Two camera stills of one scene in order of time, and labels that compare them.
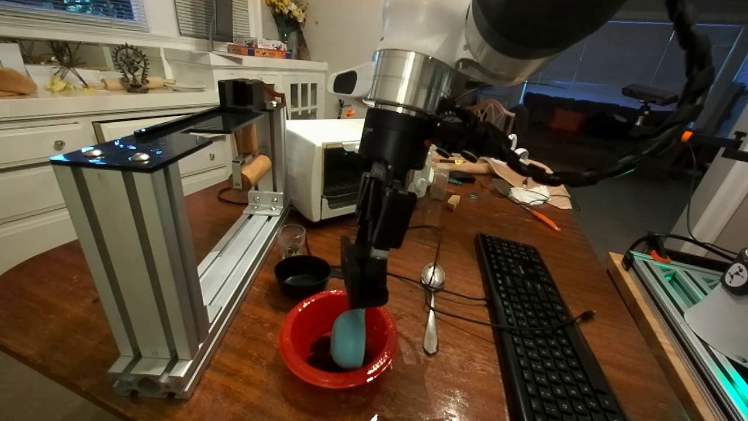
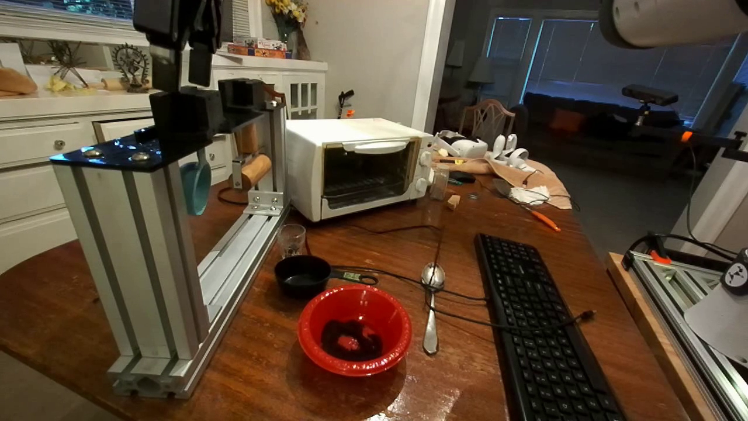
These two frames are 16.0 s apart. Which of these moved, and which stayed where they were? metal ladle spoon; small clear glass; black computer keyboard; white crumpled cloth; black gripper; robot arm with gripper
Moved: robot arm with gripper; black gripper
Stayed: small clear glass; black computer keyboard; white crumpled cloth; metal ladle spoon
